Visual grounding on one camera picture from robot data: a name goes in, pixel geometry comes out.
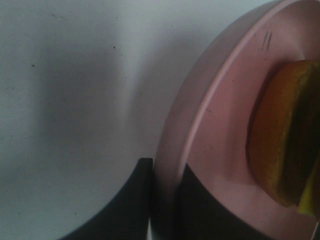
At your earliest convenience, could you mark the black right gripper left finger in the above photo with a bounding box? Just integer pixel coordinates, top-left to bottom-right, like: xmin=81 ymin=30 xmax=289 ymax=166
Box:
xmin=63 ymin=158 xmax=153 ymax=240

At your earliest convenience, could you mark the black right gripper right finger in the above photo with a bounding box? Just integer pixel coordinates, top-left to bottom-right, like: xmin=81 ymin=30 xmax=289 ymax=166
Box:
xmin=175 ymin=166 xmax=262 ymax=240

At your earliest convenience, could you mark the toy burger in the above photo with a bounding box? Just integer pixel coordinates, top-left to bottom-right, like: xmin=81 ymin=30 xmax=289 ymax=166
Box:
xmin=247 ymin=60 xmax=320 ymax=219

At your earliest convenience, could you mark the pink round plate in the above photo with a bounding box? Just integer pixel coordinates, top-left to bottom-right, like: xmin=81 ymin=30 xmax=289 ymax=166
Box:
xmin=151 ymin=0 xmax=320 ymax=240

